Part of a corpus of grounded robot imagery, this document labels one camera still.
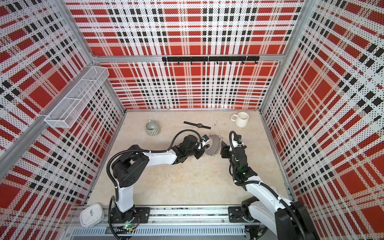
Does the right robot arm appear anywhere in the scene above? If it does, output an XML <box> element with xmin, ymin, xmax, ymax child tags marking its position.
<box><xmin>220</xmin><ymin>131</ymin><xmax>320</xmax><ymax>240</ymax></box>

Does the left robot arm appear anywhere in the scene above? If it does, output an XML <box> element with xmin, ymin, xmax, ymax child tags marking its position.
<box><xmin>106</xmin><ymin>129</ymin><xmax>210</xmax><ymax>224</ymax></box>

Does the black wrist watch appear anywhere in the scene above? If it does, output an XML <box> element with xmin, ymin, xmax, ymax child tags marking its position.
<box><xmin>184</xmin><ymin>121</ymin><xmax>211</xmax><ymax>130</ymax></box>

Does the white ceramic mug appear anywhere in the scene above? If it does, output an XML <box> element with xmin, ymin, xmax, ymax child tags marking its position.
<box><xmin>231</xmin><ymin>112</ymin><xmax>250</xmax><ymax>128</ymax></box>

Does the grey ribbed round object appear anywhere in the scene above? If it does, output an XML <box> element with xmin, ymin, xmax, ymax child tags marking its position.
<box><xmin>145</xmin><ymin>120</ymin><xmax>161</xmax><ymax>137</ymax></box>

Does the white timer device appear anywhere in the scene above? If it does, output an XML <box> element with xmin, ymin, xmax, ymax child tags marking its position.
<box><xmin>80</xmin><ymin>204</ymin><xmax>105</xmax><ymax>229</ymax></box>

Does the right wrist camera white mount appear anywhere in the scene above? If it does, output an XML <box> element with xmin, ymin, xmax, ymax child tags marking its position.
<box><xmin>231</xmin><ymin>133</ymin><xmax>247</xmax><ymax>149</ymax></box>

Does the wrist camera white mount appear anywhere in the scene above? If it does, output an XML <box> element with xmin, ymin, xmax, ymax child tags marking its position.
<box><xmin>200</xmin><ymin>135</ymin><xmax>210</xmax><ymax>148</ymax></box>
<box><xmin>231</xmin><ymin>133</ymin><xmax>247</xmax><ymax>149</ymax></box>

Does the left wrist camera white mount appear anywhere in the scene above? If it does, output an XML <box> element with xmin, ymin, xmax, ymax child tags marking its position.
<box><xmin>200</xmin><ymin>135</ymin><xmax>210</xmax><ymax>148</ymax></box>

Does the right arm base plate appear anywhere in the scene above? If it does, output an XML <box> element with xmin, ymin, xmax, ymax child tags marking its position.
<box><xmin>228</xmin><ymin>206</ymin><xmax>250</xmax><ymax>223</ymax></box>

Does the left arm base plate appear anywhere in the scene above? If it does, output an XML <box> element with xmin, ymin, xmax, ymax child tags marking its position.
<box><xmin>109</xmin><ymin>206</ymin><xmax>151</xmax><ymax>224</ymax></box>

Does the black wall hook rail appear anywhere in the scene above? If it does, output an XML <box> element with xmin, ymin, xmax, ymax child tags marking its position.
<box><xmin>162</xmin><ymin>56</ymin><xmax>260</xmax><ymax>64</ymax></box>

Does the white wire mesh basket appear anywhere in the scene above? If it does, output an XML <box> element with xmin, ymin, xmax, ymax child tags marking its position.
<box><xmin>45</xmin><ymin>66</ymin><xmax>109</xmax><ymax>129</ymax></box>

